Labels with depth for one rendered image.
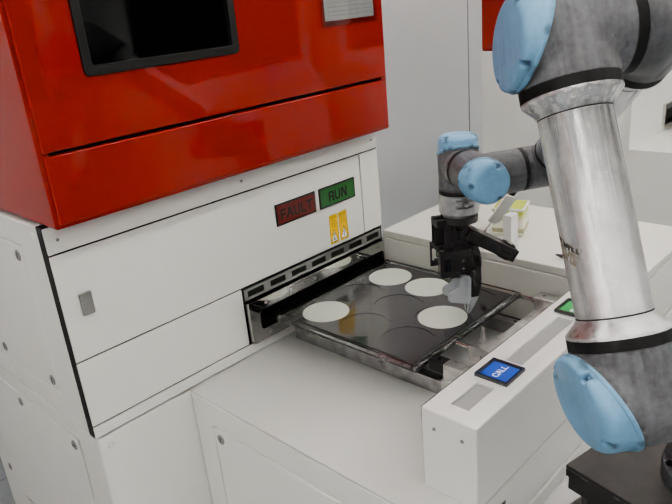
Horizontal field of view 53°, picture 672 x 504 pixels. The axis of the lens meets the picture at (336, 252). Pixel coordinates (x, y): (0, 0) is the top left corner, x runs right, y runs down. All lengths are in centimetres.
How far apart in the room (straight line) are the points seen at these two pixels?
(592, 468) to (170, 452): 80
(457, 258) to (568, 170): 54
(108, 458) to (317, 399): 40
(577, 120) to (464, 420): 43
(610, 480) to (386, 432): 38
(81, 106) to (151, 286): 35
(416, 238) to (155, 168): 70
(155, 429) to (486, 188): 77
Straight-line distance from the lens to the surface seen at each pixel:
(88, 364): 125
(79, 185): 111
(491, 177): 113
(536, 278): 147
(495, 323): 148
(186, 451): 144
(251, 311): 141
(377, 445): 116
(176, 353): 134
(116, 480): 138
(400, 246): 166
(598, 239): 79
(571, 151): 79
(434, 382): 127
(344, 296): 149
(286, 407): 128
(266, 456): 126
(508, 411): 102
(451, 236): 130
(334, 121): 144
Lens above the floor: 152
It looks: 21 degrees down
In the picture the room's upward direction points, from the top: 5 degrees counter-clockwise
